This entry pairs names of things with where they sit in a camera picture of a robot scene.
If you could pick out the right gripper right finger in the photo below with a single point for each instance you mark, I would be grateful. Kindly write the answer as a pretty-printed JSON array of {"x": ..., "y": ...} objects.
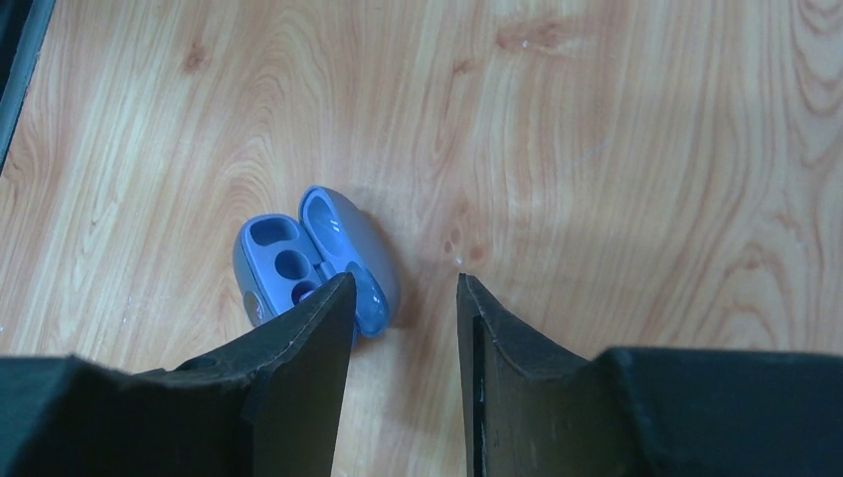
[{"x": 534, "y": 408}]

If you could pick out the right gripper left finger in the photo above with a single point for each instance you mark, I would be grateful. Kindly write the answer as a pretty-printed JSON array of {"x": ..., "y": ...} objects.
[{"x": 265, "y": 404}]

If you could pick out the blue-grey earbud case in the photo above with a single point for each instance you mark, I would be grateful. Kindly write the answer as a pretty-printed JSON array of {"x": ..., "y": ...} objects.
[{"x": 330, "y": 235}]

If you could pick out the purple earbud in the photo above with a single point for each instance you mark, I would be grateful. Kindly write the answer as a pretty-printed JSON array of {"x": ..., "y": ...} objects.
[{"x": 301, "y": 290}]

